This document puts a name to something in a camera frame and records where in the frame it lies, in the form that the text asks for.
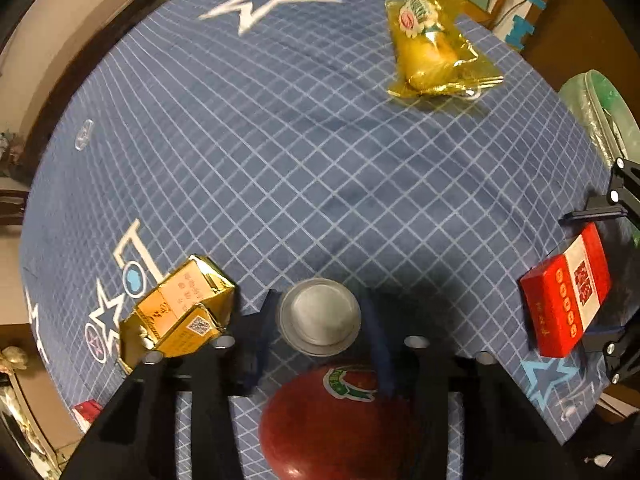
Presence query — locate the red apple with sticker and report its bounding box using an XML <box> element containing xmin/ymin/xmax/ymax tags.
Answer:
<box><xmin>258</xmin><ymin>364</ymin><xmax>427</xmax><ymax>480</ymax></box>

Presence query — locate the red and white wrapper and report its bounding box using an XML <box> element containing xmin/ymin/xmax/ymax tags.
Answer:
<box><xmin>72</xmin><ymin>398</ymin><xmax>105</xmax><ymax>434</ymax></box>

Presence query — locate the blue checkered tablecloth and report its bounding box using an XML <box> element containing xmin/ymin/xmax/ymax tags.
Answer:
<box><xmin>17</xmin><ymin>0</ymin><xmax>619</xmax><ymax>480</ymax></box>

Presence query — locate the yellow snack packet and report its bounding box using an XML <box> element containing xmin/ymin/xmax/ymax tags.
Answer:
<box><xmin>384</xmin><ymin>0</ymin><xmax>505</xmax><ymax>104</ymax></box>

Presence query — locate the green-lined trash bin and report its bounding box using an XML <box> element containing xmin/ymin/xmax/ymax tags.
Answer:
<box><xmin>557</xmin><ymin>68</ymin><xmax>640</xmax><ymax>162</ymax></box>

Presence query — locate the red and white box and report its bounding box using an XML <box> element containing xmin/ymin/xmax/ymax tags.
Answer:
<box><xmin>519</xmin><ymin>223</ymin><xmax>612</xmax><ymax>359</ymax></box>

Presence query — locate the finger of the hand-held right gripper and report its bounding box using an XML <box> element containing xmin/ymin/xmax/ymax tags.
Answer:
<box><xmin>582</xmin><ymin>320</ymin><xmax>640</xmax><ymax>386</ymax></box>
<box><xmin>559</xmin><ymin>157</ymin><xmax>640</xmax><ymax>224</ymax></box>

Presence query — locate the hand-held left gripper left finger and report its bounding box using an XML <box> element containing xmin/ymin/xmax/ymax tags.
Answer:
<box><xmin>60</xmin><ymin>287</ymin><xmax>281</xmax><ymax>480</ymax></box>

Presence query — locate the clear plastic cup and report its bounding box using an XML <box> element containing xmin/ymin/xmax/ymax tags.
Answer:
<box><xmin>278</xmin><ymin>278</ymin><xmax>362</xmax><ymax>357</ymax></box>

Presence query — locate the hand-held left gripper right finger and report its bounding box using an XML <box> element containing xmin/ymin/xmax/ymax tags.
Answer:
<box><xmin>361</xmin><ymin>287</ymin><xmax>581</xmax><ymax>480</ymax></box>

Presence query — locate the gold and orange box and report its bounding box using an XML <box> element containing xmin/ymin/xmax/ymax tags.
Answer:
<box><xmin>118</xmin><ymin>254</ymin><xmax>237</xmax><ymax>374</ymax></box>

